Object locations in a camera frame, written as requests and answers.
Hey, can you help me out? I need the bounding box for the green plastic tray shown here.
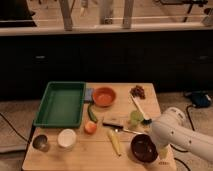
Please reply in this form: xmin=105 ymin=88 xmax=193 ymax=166
xmin=34 ymin=81 xmax=86 ymax=128

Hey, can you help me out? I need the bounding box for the green cucumber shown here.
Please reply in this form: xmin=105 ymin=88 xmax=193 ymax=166
xmin=87 ymin=104 xmax=98 ymax=123

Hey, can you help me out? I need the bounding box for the orange bowl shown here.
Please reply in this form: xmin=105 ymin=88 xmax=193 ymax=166
xmin=92 ymin=87 xmax=116 ymax=107

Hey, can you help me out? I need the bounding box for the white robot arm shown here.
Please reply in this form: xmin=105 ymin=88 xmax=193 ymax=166
xmin=149 ymin=107 xmax=213 ymax=163

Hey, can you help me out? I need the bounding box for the dark maroon bowl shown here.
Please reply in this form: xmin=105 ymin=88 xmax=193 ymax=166
xmin=131 ymin=134 xmax=158 ymax=163

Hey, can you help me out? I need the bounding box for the blue sponge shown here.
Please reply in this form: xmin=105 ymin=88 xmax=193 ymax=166
xmin=84 ymin=88 xmax=94 ymax=103

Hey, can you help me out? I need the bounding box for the black cable right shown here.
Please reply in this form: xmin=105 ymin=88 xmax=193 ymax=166
xmin=170 ymin=104 xmax=198 ymax=154

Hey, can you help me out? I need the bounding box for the blue black device on floor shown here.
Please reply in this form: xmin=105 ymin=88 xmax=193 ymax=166
xmin=190 ymin=92 xmax=212 ymax=108

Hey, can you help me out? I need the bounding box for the black cable left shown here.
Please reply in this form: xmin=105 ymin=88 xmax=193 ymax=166
xmin=0 ymin=112 xmax=31 ymax=144

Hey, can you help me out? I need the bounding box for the small metal cup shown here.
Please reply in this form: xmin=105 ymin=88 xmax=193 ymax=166
xmin=33 ymin=135 xmax=49 ymax=152

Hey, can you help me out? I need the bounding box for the black cable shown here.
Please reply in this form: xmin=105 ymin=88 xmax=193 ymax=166
xmin=0 ymin=112 xmax=31 ymax=144
xmin=170 ymin=104 xmax=198 ymax=154

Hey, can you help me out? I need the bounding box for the orange fruit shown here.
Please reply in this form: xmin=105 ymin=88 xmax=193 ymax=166
xmin=84 ymin=121 xmax=97 ymax=134

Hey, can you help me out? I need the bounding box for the brown dried fruit pile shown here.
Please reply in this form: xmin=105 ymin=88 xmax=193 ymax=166
xmin=130 ymin=85 xmax=145 ymax=99

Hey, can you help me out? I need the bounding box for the black handled knife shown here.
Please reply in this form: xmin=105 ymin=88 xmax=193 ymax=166
xmin=102 ymin=123 xmax=145 ymax=135

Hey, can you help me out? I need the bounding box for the green cup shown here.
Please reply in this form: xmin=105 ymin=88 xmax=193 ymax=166
xmin=130 ymin=110 xmax=144 ymax=126

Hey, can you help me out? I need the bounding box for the white handled brush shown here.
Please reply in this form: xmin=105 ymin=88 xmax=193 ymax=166
xmin=131 ymin=97 xmax=152 ymax=125

